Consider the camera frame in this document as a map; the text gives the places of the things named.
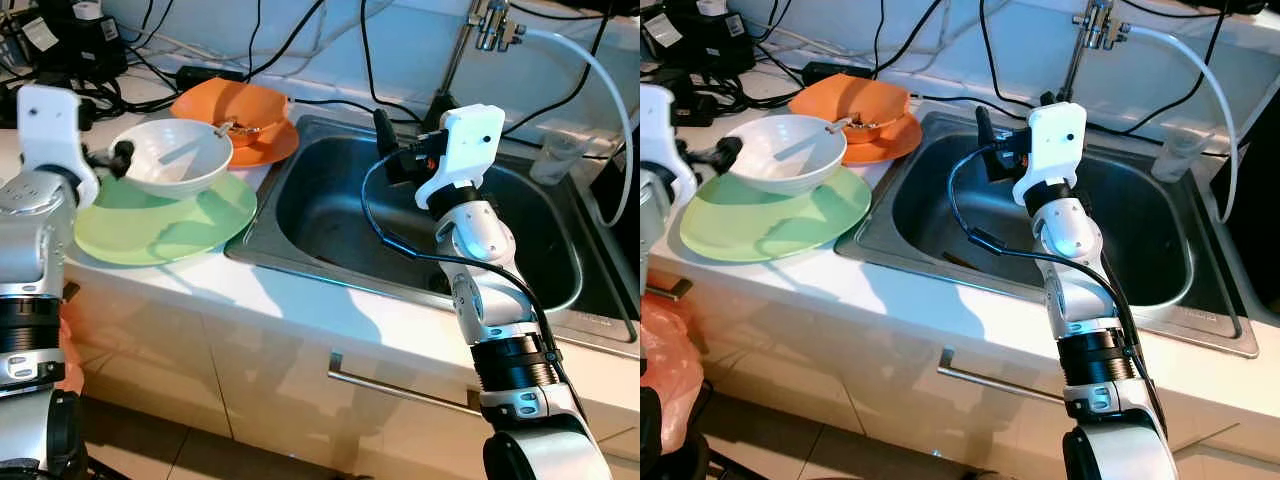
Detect orange plate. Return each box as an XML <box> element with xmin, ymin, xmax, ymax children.
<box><xmin>840</xmin><ymin>112</ymin><xmax>923</xmax><ymax>166</ymax></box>
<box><xmin>215</xmin><ymin>120</ymin><xmax>301</xmax><ymax>168</ymax></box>

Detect light green plate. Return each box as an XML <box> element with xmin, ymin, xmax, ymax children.
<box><xmin>680</xmin><ymin>165</ymin><xmax>873</xmax><ymax>264</ymax></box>
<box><xmin>73</xmin><ymin>172</ymin><xmax>259</xmax><ymax>267</ymax></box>

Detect black kitchen appliance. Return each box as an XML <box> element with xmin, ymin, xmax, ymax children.
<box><xmin>1225</xmin><ymin>90</ymin><xmax>1280</xmax><ymax>291</ymax></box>

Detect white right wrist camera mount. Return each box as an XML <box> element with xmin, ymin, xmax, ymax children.
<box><xmin>1013</xmin><ymin>102</ymin><xmax>1088</xmax><ymax>208</ymax></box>
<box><xmin>415</xmin><ymin>105</ymin><xmax>506</xmax><ymax>211</ymax></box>

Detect metal sink faucet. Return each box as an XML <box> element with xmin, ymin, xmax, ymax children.
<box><xmin>420</xmin><ymin>0</ymin><xmax>526</xmax><ymax>131</ymax></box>
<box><xmin>1040</xmin><ymin>0</ymin><xmax>1131</xmax><ymax>106</ymax></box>

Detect black labelled adapter box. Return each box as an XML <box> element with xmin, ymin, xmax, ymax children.
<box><xmin>35</xmin><ymin>0</ymin><xmax>129</xmax><ymax>81</ymax></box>
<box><xmin>645</xmin><ymin>0</ymin><xmax>756</xmax><ymax>76</ymax></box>

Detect white kitchen cabinet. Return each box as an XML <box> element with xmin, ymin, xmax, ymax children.
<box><xmin>60</xmin><ymin>270</ymin><xmax>641</xmax><ymax>480</ymax></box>
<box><xmin>690</xmin><ymin>270</ymin><xmax>1280</xmax><ymax>480</ymax></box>

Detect orange bowl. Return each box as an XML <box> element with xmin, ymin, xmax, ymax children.
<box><xmin>170</xmin><ymin>80</ymin><xmax>294</xmax><ymax>148</ymax></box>
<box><xmin>788</xmin><ymin>73</ymin><xmax>913</xmax><ymax>141</ymax></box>

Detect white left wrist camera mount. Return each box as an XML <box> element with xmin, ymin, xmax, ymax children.
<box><xmin>640</xmin><ymin>85</ymin><xmax>699</xmax><ymax>216</ymax></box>
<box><xmin>17</xmin><ymin>85</ymin><xmax>101</xmax><ymax>208</ymax></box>

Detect white ribbed bowl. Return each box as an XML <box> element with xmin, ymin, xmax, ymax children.
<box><xmin>107</xmin><ymin>119</ymin><xmax>236</xmax><ymax>199</ymax></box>
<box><xmin>725</xmin><ymin>113</ymin><xmax>849</xmax><ymax>197</ymax></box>

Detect clear plastic cup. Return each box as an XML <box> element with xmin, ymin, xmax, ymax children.
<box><xmin>1150</xmin><ymin>125</ymin><xmax>1211</xmax><ymax>183</ymax></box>
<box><xmin>530</xmin><ymin>130</ymin><xmax>586</xmax><ymax>186</ymax></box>

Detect stainless steel sink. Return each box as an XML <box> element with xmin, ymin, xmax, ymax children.
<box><xmin>225</xmin><ymin>115</ymin><xmax>641</xmax><ymax>346</ymax></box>
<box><xmin>835</xmin><ymin>108</ymin><xmax>1261</xmax><ymax>359</ymax></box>

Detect white faucet hose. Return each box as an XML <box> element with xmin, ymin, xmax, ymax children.
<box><xmin>1125</xmin><ymin>25</ymin><xmax>1242</xmax><ymax>226</ymax></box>
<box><xmin>520</xmin><ymin>25</ymin><xmax>637</xmax><ymax>229</ymax></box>

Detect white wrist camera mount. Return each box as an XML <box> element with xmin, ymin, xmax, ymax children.
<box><xmin>415</xmin><ymin>105</ymin><xmax>506</xmax><ymax>211</ymax></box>
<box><xmin>640</xmin><ymin>85</ymin><xmax>699</xmax><ymax>216</ymax></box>
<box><xmin>1013</xmin><ymin>102</ymin><xmax>1088</xmax><ymax>208</ymax></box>
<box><xmin>17</xmin><ymin>85</ymin><xmax>101</xmax><ymax>208</ymax></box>

